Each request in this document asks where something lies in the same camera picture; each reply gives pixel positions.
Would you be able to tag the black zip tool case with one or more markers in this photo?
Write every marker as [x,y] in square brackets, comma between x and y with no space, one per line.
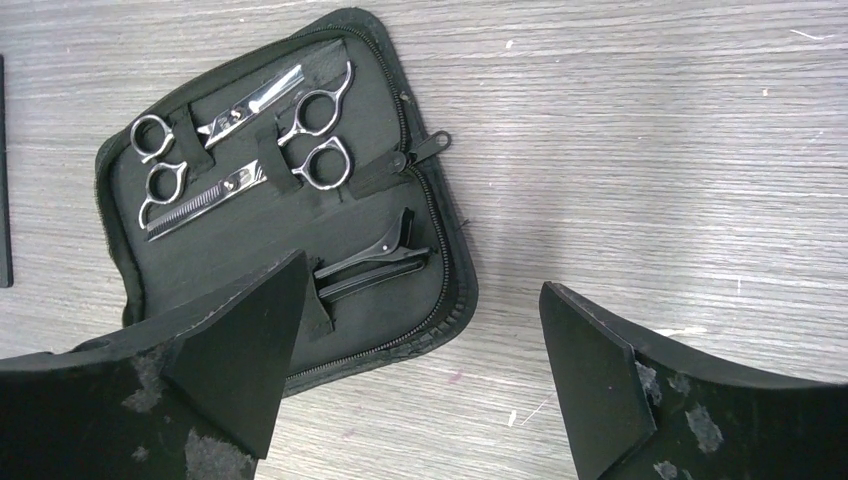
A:
[395,166]

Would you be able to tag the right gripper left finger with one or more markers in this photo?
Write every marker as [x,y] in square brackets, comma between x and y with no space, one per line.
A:
[192,393]

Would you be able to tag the silver scissors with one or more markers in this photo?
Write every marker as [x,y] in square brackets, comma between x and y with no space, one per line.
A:
[165,181]
[199,139]

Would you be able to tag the black comb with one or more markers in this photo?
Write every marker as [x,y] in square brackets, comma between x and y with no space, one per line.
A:
[7,276]

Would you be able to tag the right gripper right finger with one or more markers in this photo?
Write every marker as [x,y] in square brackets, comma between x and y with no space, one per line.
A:
[640,405]

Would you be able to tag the black hair clip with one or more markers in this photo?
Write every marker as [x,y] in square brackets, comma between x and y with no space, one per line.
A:
[391,247]
[373,277]

